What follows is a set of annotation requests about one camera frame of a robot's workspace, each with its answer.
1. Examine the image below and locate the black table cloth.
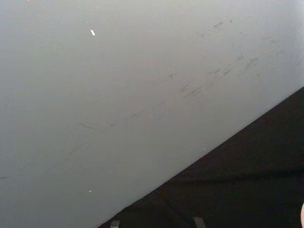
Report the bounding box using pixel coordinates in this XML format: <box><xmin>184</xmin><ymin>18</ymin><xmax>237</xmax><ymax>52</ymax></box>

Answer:
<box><xmin>97</xmin><ymin>86</ymin><xmax>304</xmax><ymax>228</ymax></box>

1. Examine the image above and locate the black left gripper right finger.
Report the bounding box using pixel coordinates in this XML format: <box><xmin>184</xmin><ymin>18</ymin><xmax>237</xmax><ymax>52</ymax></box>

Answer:
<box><xmin>192</xmin><ymin>216</ymin><xmax>207</xmax><ymax>228</ymax></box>

